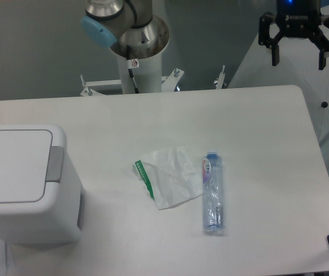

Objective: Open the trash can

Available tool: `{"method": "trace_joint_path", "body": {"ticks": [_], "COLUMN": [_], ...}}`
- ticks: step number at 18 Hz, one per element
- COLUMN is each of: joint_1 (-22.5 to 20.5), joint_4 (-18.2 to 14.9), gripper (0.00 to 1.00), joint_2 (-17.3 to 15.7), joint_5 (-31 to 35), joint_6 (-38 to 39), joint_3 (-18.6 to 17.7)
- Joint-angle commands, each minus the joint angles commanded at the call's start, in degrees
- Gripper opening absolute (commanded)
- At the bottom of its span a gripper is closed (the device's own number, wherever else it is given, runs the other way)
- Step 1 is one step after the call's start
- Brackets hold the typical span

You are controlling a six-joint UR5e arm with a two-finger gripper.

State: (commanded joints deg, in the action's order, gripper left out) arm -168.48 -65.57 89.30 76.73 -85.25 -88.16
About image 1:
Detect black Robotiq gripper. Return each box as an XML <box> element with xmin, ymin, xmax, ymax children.
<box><xmin>257</xmin><ymin>0</ymin><xmax>329</xmax><ymax>71</ymax></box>

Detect white trash can lid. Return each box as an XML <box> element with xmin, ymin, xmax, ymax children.
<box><xmin>0</xmin><ymin>129</ymin><xmax>65</xmax><ymax>204</ymax></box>

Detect white trash can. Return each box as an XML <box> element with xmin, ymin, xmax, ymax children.
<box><xmin>0</xmin><ymin>124</ymin><xmax>85</xmax><ymax>244</ymax></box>

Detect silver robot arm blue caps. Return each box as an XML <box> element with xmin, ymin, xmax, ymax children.
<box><xmin>81</xmin><ymin>1</ymin><xmax>329</xmax><ymax>70</ymax></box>

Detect white umbrella Superior print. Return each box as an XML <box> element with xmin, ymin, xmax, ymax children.
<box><xmin>227</xmin><ymin>28</ymin><xmax>329</xmax><ymax>147</ymax></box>

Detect crumpled white green plastic bag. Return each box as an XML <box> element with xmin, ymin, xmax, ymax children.
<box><xmin>133</xmin><ymin>146</ymin><xmax>202</xmax><ymax>210</ymax></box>

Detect clear plastic water bottle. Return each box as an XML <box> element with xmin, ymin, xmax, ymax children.
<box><xmin>202</xmin><ymin>151</ymin><xmax>225</xmax><ymax>236</ymax></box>

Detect white metal base frame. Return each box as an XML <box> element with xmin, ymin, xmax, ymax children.
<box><xmin>79</xmin><ymin>64</ymin><xmax>229</xmax><ymax>97</ymax></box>

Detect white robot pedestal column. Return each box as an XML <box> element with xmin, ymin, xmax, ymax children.
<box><xmin>115</xmin><ymin>52</ymin><xmax>162</xmax><ymax>94</ymax></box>

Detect black cable on pedestal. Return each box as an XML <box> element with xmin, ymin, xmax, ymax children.
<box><xmin>125</xmin><ymin>44</ymin><xmax>140</xmax><ymax>94</ymax></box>

